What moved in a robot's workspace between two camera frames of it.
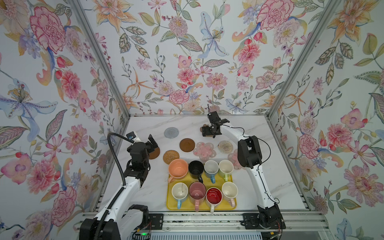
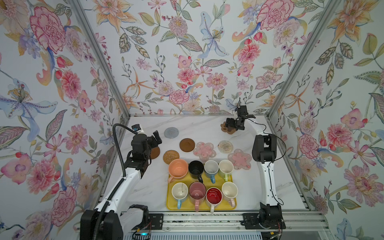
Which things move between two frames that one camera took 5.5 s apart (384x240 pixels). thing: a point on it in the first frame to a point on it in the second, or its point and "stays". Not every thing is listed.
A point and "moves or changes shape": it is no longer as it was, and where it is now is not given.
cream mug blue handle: [179, 191] stays
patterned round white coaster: [225, 147] stays
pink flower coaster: [233, 157] stays
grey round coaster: [171, 132] stays
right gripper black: [207, 132] to [232, 121]
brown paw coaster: [201, 130] moves or changes shape
